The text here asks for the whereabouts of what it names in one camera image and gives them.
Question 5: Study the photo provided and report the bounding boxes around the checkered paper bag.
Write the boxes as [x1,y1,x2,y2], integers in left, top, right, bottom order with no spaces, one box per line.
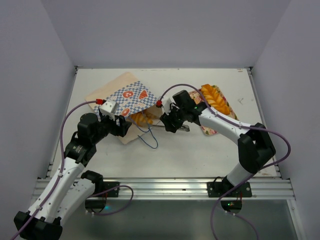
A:
[85,72,162,145]

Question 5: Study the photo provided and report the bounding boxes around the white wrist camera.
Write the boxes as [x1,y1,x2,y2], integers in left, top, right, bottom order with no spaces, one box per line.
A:
[155,96,176,115]
[99,99,119,121]

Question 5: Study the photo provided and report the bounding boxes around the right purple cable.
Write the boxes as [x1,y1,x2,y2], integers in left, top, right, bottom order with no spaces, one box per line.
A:
[156,83,292,240]

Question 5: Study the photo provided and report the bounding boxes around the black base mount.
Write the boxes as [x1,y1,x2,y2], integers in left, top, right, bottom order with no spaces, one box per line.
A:
[84,180,120,213]
[206,176,253,214]

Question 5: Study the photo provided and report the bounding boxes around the floral tray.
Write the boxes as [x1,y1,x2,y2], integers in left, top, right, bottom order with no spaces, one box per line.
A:
[189,84,239,136]

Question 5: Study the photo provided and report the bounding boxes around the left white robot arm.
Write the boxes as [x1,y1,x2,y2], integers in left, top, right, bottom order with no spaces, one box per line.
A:
[14,113,131,240]

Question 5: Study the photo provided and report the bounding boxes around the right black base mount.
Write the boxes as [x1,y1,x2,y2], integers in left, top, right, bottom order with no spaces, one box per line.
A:
[206,176,253,214]

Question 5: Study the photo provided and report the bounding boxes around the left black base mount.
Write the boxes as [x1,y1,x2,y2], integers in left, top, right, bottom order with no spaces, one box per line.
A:
[84,180,120,213]

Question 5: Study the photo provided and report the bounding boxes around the aluminium rail frame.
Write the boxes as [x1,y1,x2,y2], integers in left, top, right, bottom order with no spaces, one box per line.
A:
[32,177,293,201]

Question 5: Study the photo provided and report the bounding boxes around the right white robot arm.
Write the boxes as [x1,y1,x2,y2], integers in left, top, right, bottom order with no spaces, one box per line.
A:
[156,90,276,197]

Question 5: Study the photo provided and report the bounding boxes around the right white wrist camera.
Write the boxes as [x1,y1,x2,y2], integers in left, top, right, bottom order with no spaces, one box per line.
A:
[155,96,176,115]

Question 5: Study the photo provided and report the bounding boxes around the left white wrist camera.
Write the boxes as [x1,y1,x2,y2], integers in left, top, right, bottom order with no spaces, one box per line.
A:
[99,99,119,121]

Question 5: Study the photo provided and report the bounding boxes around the metal tongs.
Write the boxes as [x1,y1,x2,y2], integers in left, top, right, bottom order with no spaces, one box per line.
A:
[145,112,190,133]

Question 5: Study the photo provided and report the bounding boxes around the twisted orange bread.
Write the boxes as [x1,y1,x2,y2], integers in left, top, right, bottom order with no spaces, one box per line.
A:
[200,84,230,115]

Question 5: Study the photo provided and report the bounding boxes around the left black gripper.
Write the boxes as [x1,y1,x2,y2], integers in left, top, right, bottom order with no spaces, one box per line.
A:
[91,112,132,144]

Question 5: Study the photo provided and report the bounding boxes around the small orange bread roll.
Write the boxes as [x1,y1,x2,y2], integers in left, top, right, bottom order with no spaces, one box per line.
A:
[130,112,153,127]

